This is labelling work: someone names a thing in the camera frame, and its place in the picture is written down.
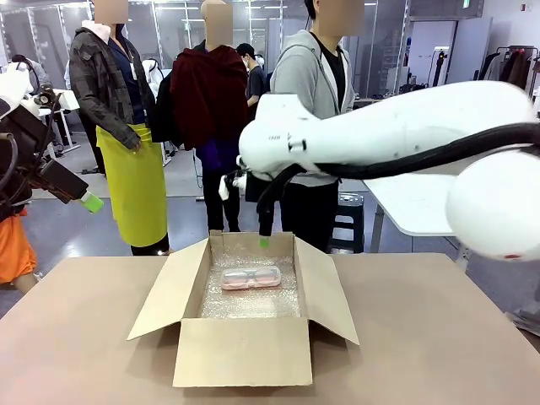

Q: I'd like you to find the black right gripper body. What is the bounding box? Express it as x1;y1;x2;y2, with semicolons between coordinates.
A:
245;170;266;203

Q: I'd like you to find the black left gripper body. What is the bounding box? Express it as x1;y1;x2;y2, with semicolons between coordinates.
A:
0;102;57;221

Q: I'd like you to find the pink glasses case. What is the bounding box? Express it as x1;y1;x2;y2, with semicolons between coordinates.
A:
220;266;283;292

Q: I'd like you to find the white background desk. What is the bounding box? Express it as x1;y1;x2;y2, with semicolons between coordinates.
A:
40;86;82;154

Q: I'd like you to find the yellow apron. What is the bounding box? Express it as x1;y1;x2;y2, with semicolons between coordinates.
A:
95;123;169;248

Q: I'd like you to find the clear bubble wrap sheet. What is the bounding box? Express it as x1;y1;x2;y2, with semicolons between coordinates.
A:
197;242;301;320

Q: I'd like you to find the mannequin in checked jacket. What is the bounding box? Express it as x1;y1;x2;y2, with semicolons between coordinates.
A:
68;0;170;257

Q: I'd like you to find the dark red cloak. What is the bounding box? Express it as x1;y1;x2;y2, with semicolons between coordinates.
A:
169;44;250;151

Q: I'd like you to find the person in black cap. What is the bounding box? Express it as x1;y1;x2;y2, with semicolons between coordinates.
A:
235;41;267;122

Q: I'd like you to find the person in grey hoodie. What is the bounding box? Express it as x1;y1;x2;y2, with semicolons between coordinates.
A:
269;0;356;255

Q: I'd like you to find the large open cardboard box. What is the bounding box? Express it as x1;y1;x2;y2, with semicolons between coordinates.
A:
126;229;360;388

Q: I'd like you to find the white side table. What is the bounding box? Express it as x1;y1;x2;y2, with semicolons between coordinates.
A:
363;172;470;271

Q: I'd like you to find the black tripod with light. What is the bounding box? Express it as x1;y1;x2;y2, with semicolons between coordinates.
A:
430;48;449;85

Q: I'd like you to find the clothes rack with garments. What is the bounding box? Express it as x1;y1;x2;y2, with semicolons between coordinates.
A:
476;44;540;88

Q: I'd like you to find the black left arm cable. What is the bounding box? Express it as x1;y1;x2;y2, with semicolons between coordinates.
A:
0;132;20;193

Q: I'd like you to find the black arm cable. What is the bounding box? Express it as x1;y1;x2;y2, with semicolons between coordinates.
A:
0;132;20;193
256;121;540;214

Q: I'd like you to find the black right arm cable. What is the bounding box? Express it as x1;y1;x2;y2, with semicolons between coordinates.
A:
256;121;540;214

